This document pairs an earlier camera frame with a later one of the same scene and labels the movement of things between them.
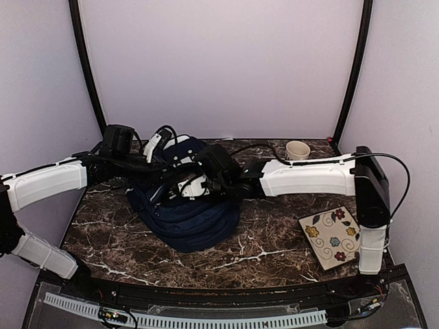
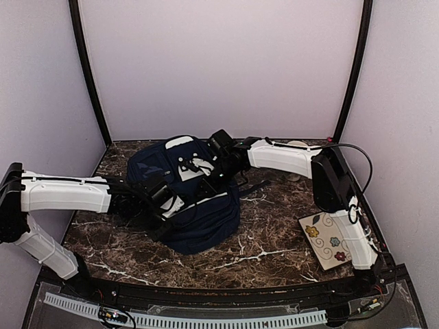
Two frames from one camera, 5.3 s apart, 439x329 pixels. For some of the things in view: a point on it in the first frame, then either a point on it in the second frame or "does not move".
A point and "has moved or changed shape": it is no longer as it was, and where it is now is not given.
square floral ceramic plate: (333, 235) does not move
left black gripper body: (123, 165) -> (145, 216)
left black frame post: (75, 16) does not move
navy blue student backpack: (181, 223) has moved or changed shape
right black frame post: (355, 73) does not move
